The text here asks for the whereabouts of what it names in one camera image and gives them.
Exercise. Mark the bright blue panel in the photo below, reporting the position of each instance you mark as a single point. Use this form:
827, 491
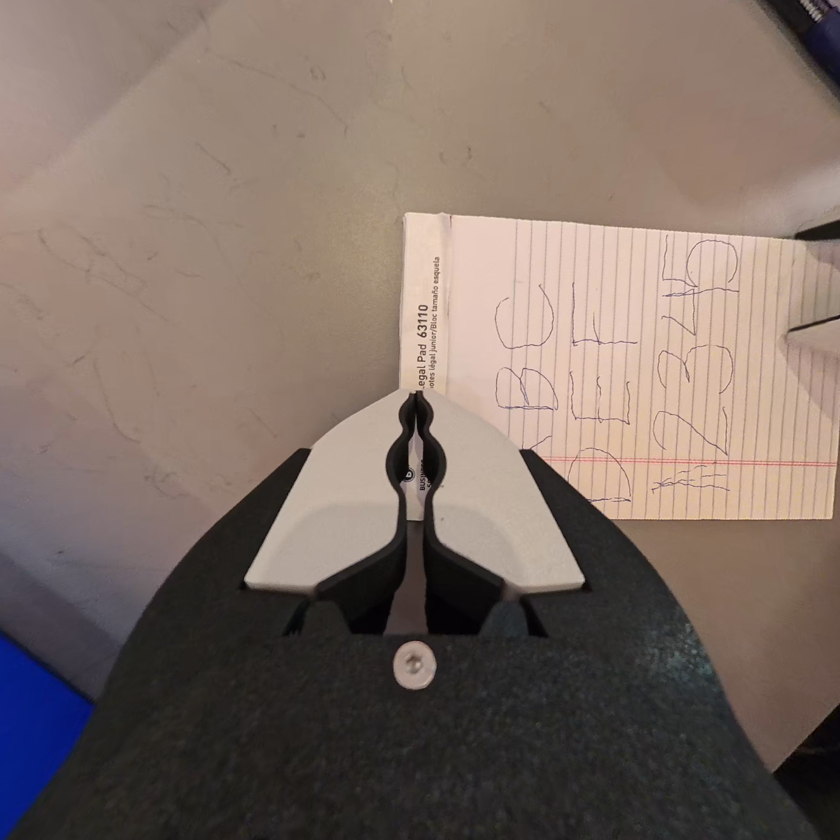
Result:
33, 722

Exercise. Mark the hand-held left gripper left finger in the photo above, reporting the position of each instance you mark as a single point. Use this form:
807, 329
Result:
315, 512

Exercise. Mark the blue pen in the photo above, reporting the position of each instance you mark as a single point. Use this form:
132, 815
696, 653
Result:
820, 46

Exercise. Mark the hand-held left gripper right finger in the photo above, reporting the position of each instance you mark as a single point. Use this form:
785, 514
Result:
505, 512

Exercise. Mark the dark cloth garment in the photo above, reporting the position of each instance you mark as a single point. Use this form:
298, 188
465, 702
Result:
817, 787

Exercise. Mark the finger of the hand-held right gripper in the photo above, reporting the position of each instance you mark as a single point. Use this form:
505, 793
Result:
823, 334
828, 226

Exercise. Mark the white lined notepad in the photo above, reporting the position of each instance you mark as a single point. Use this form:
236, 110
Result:
590, 262

